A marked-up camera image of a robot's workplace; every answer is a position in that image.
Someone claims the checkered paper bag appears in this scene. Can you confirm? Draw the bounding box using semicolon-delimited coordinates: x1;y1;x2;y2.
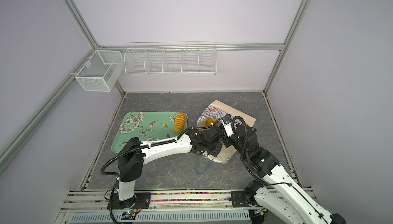
196;100;256;164

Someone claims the yellow fake bread loaf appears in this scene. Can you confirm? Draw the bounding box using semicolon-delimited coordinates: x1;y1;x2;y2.
174;113;187;133

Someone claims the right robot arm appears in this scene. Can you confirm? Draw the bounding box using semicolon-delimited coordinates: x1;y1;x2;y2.
220;123;346;224

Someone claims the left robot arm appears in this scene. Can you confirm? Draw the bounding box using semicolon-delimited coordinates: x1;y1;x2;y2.
100;125;226;209

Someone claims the green floral tray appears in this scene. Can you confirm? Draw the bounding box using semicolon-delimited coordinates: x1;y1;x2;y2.
111;111;188;153

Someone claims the white mesh box basket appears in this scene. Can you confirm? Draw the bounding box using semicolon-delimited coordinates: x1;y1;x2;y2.
75;50;124;92

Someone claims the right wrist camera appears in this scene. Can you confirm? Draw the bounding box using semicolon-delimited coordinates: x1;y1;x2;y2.
221;114;234;138

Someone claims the white wire shelf basket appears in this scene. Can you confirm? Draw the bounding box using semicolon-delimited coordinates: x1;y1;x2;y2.
123;42;217;75

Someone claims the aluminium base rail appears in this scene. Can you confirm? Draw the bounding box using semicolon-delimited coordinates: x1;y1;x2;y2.
54;189;320;224

